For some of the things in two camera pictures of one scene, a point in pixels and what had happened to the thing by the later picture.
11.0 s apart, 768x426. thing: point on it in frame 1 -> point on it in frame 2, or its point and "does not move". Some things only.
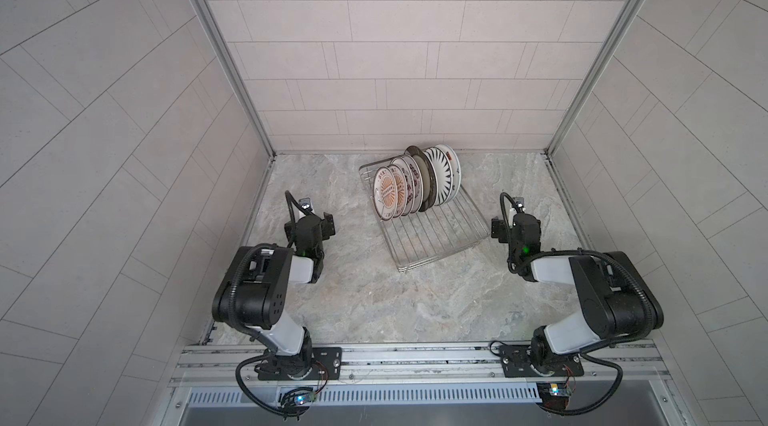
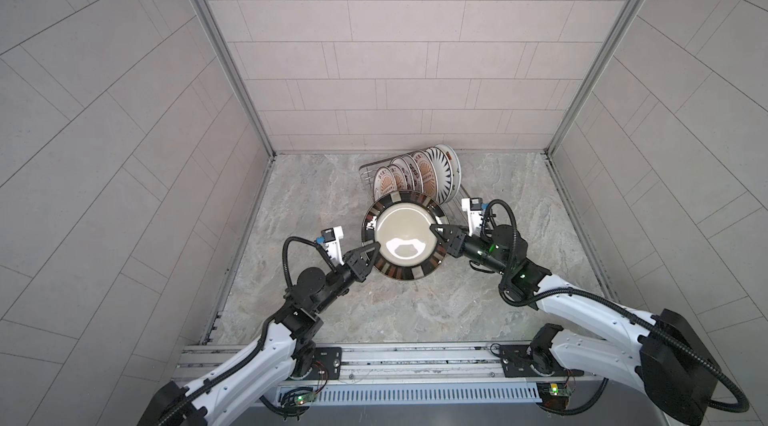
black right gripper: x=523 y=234 -> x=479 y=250
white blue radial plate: x=445 y=174 does not move
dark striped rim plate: x=428 y=175 -> x=400 y=222
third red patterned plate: x=406 y=170 does not move
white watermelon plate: x=456 y=170 does not move
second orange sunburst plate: x=402 y=189 does not move
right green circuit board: x=554 y=395 does not move
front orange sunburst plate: x=385 y=193 does not move
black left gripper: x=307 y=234 -> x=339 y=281
